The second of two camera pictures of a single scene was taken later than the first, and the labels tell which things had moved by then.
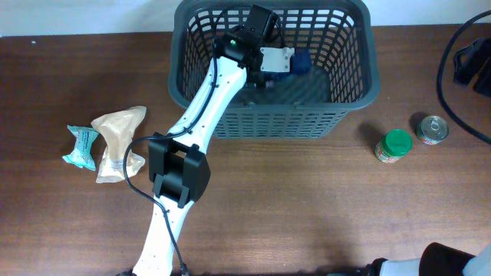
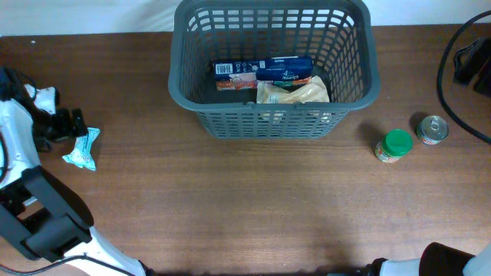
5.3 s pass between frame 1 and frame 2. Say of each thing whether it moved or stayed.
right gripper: stayed
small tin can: stayed
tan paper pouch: moved
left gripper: moved
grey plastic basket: stayed
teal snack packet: stayed
